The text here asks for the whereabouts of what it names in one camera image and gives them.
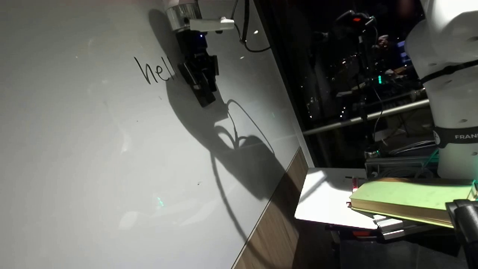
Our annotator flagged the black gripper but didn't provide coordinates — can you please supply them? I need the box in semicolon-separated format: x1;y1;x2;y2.
176;29;218;90

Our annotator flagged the black whiteboard eraser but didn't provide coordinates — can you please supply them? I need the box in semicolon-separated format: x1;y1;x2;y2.
177;62;215;107

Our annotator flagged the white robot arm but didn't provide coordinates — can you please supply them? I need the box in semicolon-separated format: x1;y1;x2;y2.
167;1;218;90

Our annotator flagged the large white whiteboard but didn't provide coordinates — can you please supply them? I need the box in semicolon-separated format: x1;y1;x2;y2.
0;0;306;269

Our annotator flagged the small white tray board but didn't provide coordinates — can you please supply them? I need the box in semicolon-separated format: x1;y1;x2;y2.
294;167;378;229

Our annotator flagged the red white marker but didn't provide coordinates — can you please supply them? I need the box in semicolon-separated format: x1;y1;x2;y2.
348;176;366;191

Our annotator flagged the green book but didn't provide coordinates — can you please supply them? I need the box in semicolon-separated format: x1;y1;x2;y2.
349;177;476;228

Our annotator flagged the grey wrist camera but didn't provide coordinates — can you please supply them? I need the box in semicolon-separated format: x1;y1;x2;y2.
189;16;234;31

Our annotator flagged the black cable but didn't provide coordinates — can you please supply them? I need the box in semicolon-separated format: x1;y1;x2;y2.
228;0;273;53

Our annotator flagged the metal rail bar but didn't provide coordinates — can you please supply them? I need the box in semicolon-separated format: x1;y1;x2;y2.
301;98;430;135

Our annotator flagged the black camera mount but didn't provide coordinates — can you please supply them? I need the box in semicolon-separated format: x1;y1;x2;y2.
446;200;478;269

